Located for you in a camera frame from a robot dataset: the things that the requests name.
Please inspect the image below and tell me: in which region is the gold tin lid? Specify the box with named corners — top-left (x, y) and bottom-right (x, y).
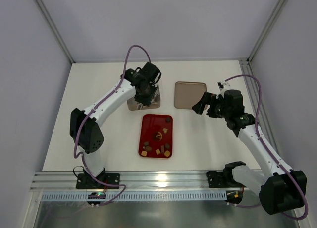
top-left (174, 81), bottom-right (207, 110)

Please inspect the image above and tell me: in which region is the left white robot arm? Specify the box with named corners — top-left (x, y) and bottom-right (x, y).
top-left (70, 62), bottom-right (161, 189)

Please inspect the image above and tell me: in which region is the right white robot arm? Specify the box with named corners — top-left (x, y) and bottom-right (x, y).
top-left (192, 89), bottom-right (308, 218)

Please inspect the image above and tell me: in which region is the gold tin box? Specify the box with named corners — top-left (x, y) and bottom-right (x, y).
top-left (127, 85), bottom-right (161, 111)

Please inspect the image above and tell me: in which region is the red rectangular tray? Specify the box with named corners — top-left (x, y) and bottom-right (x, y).
top-left (138, 114), bottom-right (173, 159)

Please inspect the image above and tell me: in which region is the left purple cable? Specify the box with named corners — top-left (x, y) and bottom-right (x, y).
top-left (73, 44), bottom-right (152, 206)

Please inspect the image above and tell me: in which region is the purple cable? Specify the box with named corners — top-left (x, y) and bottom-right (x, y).
top-left (226, 74), bottom-right (309, 221)
top-left (73, 44), bottom-right (152, 206)

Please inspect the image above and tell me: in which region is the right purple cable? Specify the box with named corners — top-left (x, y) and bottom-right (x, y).
top-left (226, 74), bottom-right (309, 221)

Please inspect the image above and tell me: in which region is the aluminium right side rail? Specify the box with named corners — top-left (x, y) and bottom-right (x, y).
top-left (239, 59), bottom-right (279, 154)

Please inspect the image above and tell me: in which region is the aluminium rail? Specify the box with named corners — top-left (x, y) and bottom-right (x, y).
top-left (239, 59), bottom-right (279, 154)
top-left (30, 170), bottom-right (297, 189)

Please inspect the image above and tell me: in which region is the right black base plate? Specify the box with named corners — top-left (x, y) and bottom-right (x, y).
top-left (206, 171), bottom-right (243, 188)

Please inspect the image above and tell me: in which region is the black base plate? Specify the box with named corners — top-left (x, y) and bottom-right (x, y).
top-left (206, 171), bottom-right (243, 188)
top-left (76, 171), bottom-right (120, 190)

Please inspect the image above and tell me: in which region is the aluminium front rail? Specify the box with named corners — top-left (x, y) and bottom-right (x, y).
top-left (30, 170), bottom-right (297, 189)

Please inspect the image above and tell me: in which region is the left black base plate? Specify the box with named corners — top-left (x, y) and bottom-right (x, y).
top-left (76, 171), bottom-right (120, 190)

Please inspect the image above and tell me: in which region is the slotted cable duct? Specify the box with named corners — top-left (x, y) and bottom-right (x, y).
top-left (41, 190), bottom-right (227, 202)

